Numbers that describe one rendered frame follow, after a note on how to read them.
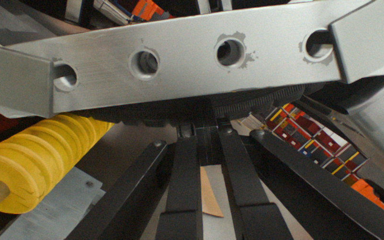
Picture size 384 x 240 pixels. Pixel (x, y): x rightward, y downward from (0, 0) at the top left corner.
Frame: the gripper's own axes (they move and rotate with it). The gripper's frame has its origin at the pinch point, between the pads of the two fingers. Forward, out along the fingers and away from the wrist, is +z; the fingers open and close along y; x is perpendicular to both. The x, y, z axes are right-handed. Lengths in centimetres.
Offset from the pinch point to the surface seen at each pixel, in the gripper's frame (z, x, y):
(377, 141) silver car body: 11.1, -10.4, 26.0
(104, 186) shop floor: 51, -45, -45
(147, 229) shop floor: 43, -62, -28
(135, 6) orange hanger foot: 180, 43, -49
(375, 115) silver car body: 10.5, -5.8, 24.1
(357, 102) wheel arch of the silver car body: 11.1, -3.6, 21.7
